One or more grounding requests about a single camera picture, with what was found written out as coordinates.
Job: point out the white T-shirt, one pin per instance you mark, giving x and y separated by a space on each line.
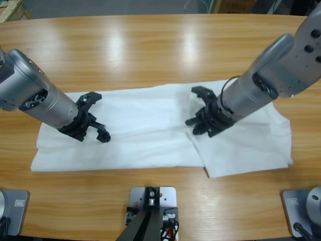
150 140

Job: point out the wooden upright post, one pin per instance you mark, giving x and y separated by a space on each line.
217 6

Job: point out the grey metal stand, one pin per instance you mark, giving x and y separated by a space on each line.
272 7

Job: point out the brown cardboard box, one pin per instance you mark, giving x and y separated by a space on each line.
235 5

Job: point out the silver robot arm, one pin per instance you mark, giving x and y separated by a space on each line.
276 75
50 108

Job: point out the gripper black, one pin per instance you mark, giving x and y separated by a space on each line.
80 125
215 120

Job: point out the wrist black camera bracket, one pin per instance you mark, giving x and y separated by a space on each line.
204 94
89 99

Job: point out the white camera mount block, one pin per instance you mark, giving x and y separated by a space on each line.
168 198

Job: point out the wooden crate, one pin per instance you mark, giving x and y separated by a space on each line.
12 10

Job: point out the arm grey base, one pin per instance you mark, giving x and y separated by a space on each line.
15 211
301 208

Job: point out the dark camera post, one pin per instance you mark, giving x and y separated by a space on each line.
148 226

